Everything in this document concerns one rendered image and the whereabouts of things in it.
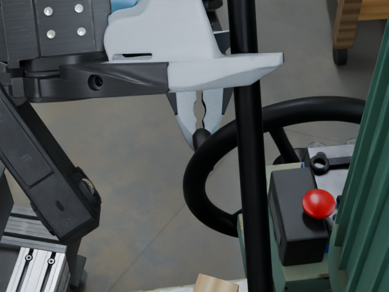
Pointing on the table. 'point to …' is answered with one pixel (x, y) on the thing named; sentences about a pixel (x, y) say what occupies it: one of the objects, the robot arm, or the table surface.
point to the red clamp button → (318, 203)
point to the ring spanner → (329, 162)
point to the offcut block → (213, 285)
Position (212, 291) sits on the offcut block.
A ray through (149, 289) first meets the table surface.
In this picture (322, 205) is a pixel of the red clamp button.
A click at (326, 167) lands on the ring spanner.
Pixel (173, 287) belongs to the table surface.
